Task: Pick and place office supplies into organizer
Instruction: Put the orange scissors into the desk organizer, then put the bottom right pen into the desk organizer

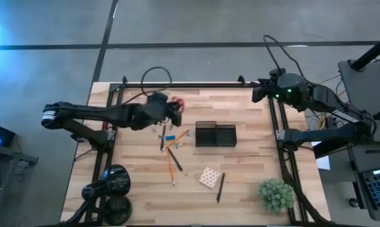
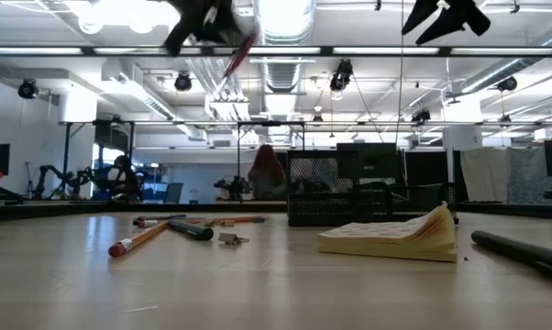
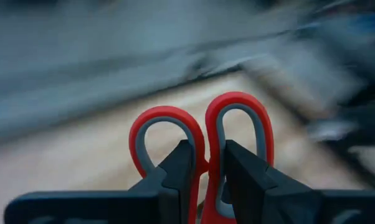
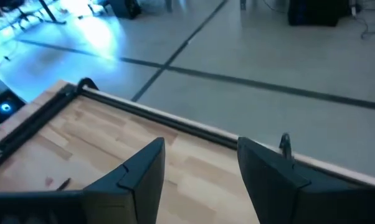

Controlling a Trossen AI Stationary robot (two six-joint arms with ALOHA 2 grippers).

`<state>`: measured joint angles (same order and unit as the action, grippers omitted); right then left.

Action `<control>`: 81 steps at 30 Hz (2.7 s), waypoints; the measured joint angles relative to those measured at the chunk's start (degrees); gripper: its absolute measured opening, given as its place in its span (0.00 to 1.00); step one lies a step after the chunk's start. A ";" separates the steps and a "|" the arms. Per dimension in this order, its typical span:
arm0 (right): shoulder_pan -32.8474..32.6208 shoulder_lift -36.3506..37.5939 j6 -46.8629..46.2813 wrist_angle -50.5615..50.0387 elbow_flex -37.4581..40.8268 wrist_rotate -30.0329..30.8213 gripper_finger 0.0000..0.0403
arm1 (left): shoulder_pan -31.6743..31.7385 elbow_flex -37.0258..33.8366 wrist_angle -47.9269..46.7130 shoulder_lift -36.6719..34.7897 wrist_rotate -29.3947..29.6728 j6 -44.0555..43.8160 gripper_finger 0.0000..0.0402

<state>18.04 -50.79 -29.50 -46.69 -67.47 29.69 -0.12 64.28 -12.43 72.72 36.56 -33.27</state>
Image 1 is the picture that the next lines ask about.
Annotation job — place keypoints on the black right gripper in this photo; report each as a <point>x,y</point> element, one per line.
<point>273,89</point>

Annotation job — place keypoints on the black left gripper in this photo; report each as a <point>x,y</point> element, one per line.
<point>158,113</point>

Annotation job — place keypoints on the blue eraser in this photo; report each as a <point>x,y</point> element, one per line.
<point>170,137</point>

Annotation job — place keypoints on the orange pencil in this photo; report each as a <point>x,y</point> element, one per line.
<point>170,167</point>
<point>175,139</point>

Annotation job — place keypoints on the green binder clip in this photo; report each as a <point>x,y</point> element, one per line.
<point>177,145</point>

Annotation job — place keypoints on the short black pen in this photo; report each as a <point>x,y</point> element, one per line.
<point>175,159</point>

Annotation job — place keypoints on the black mesh desk organizer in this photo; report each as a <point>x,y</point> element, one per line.
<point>224,138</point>

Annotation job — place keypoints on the yellow sticky note pad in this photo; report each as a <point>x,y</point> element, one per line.
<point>209,177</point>

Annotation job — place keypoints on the long black pen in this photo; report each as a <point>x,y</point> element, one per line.
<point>220,187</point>

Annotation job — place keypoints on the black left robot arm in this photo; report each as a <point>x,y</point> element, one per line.
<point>82,112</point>

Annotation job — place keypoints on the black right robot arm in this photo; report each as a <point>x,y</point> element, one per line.
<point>319,135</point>

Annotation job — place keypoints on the black desk lamp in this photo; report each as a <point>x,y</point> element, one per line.
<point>114,181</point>

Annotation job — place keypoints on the white paper sheet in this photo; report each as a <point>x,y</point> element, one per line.
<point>324,163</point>

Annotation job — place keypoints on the black side clamp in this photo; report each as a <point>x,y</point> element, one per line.
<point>76,137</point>

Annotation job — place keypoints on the small green potted plant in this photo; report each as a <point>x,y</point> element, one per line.
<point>275,195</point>

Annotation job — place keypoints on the grey cart top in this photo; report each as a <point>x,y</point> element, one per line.
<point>366,94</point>

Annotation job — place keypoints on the black pole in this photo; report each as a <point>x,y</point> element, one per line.
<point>371,52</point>

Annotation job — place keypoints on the grey side desk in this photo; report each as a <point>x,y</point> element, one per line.
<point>366,160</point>

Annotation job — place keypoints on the black caster wheel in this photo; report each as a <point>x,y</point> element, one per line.
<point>354,202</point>

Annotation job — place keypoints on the backlit keyboard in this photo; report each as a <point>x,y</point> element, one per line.
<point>379,189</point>

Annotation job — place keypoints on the grey metal stand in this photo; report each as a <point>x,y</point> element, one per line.
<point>7,154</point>

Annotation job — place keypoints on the black device with blue light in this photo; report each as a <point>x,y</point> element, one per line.
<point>0,135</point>

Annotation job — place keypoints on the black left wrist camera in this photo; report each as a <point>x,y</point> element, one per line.
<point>157,97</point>

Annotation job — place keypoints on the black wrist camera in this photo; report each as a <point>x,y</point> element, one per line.
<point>276,72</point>
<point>157,97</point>

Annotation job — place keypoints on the black frame clamp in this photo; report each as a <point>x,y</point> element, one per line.
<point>241,80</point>
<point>124,79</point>

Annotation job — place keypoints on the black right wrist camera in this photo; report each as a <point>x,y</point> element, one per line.
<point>276,72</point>

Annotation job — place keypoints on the black aluminium table frame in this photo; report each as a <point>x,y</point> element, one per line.
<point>193,85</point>

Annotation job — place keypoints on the silver frame bracket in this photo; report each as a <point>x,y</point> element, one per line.
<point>280,135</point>

